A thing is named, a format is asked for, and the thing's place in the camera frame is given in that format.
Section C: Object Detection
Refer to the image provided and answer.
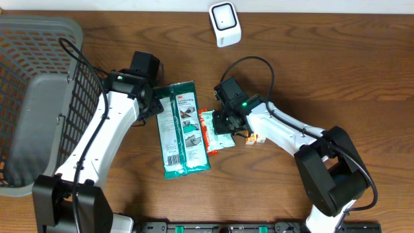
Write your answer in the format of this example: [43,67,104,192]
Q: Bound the red stick sachet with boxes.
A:
[198,109,217,155]

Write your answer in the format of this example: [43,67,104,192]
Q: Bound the mint green snack packet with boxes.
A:
[201,110,235,152]

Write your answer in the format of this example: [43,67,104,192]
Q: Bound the orange small box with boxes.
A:
[256,135,267,143]
[245,133,257,145]

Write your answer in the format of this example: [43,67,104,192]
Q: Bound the green white package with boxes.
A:
[155,81,211,179]

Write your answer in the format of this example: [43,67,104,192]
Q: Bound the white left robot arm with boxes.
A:
[32,51,163,232]

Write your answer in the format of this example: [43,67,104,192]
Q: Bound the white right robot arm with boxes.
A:
[213,78,372,232]

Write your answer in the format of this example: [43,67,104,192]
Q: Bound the white barcode scanner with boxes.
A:
[208,1,242,48]

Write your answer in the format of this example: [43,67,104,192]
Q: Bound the grey plastic basket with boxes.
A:
[1,16,100,197]

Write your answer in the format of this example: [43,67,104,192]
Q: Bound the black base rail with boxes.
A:
[138,221,382,233]

